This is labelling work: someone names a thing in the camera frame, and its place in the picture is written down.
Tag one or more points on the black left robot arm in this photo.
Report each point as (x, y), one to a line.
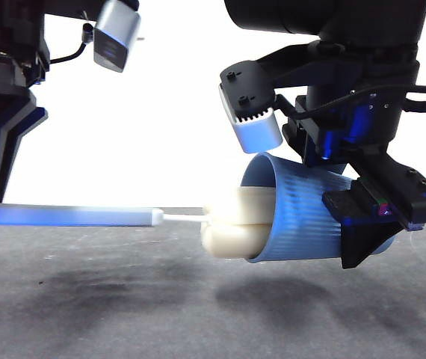
(7, 15)

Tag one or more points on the pale grey camera box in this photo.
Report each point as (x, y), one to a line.
(254, 131)
(116, 33)

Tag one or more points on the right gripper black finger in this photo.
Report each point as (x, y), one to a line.
(358, 232)

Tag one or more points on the blue ribbed plastic cup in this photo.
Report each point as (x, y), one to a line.
(302, 224)

